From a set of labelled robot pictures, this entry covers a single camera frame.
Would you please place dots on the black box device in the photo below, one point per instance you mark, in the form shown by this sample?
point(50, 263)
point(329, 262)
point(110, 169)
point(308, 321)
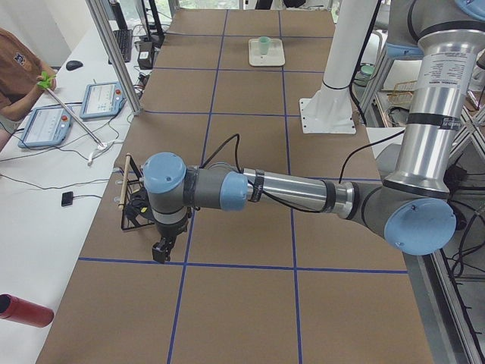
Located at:
point(146, 55)

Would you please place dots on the black computer mouse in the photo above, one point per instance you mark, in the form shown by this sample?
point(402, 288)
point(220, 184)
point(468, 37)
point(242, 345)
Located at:
point(73, 65)

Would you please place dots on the cream rabbit tray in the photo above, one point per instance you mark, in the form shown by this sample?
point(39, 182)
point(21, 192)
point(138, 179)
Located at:
point(270, 55)

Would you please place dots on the person in brown shirt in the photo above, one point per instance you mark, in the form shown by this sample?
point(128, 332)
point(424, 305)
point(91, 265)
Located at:
point(21, 70)

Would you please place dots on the teach pendant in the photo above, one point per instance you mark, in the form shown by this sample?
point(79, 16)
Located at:
point(45, 127)
point(102, 100)

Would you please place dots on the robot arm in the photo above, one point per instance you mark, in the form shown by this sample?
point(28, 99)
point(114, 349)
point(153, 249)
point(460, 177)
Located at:
point(410, 209)

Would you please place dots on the black keyboard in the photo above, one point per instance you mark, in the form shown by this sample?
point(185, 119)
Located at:
point(124, 39)

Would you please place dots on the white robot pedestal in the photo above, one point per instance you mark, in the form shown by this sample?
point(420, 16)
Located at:
point(329, 110)

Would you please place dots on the pale green cup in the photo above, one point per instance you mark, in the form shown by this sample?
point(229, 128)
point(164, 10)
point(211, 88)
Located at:
point(264, 44)

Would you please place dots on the white chair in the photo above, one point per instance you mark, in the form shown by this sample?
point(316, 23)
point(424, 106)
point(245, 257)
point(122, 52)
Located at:
point(394, 135)

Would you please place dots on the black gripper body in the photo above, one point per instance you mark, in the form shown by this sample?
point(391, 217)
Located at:
point(172, 228)

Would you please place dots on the red bottle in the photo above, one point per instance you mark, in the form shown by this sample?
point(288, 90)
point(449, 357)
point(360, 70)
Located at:
point(17, 310)

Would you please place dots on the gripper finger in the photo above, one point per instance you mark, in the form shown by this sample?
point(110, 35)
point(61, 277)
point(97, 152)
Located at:
point(161, 251)

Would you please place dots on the black wire cup rack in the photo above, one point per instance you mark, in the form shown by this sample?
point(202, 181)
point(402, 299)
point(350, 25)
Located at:
point(132, 179)

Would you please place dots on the far teach pendant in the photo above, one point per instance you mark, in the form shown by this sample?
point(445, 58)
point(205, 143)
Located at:
point(102, 100)

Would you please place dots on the near teach pendant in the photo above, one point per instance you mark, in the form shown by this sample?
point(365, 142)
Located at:
point(45, 127)

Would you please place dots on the small black puck device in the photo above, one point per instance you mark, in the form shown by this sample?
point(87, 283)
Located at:
point(67, 199)

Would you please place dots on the aluminium frame post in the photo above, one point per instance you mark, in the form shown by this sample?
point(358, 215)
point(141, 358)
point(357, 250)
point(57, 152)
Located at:
point(100, 19)

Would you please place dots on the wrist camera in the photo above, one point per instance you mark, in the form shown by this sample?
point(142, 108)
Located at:
point(133, 217)

